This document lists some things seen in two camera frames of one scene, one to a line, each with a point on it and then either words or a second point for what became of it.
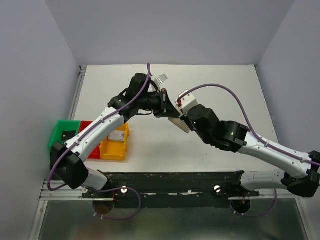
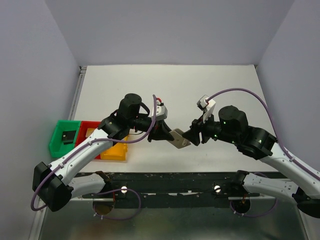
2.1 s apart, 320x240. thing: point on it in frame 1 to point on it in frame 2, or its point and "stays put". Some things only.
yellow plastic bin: x=114 y=150 stays put
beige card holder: x=180 y=124 to x=179 y=141
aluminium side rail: x=81 y=77 stays put
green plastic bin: x=64 y=125 stays put
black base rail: x=171 y=190 stays put
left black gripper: x=166 y=108 to x=160 y=131
